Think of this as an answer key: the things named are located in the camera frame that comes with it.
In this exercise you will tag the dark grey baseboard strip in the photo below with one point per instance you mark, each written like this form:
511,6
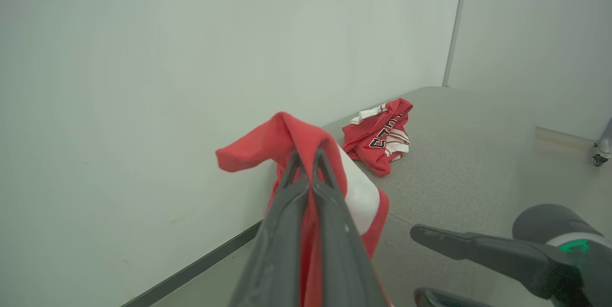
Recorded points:
201,266

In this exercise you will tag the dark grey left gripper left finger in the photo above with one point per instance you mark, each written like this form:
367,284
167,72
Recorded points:
277,249

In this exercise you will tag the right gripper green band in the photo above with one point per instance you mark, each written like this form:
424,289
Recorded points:
550,223

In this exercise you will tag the red garment with black letters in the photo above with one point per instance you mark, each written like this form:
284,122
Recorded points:
373,156

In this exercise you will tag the red garment with white panel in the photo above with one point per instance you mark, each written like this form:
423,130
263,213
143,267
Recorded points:
291,130

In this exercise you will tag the grey stand leg with caster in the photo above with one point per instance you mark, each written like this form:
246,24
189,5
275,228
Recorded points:
605,147

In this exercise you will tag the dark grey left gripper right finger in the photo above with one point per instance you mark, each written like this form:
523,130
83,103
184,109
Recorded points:
339,259

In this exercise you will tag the beige skirting board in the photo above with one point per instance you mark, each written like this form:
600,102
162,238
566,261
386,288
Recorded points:
564,137

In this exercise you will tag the white wall corner trim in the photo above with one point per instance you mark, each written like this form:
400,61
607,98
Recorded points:
455,25

